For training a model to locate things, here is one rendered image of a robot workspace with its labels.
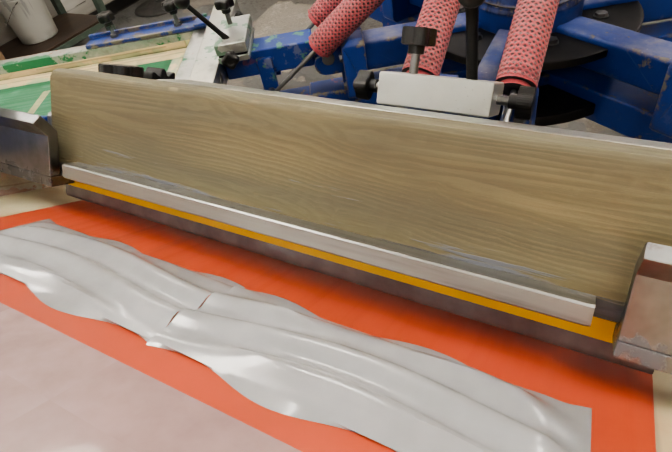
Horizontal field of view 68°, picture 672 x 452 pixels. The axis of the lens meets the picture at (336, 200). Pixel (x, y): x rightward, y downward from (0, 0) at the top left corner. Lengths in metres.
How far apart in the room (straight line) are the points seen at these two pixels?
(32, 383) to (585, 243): 0.23
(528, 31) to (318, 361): 0.53
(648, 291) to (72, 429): 0.22
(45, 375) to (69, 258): 0.10
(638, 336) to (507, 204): 0.07
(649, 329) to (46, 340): 0.25
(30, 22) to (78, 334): 3.93
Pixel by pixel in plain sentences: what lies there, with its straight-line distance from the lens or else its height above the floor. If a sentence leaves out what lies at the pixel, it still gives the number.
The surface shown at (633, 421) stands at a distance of 0.25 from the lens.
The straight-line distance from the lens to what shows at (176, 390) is 0.22.
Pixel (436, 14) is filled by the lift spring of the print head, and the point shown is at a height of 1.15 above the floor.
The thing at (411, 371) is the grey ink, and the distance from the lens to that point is 0.22.
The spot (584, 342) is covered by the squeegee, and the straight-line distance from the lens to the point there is 0.27.
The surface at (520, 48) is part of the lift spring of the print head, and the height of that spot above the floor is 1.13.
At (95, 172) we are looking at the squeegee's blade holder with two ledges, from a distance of 0.38.
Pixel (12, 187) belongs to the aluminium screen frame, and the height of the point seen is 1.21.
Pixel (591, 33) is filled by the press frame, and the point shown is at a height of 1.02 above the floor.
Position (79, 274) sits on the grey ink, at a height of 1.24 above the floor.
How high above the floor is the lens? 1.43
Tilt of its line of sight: 42 degrees down
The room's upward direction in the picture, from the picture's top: 12 degrees counter-clockwise
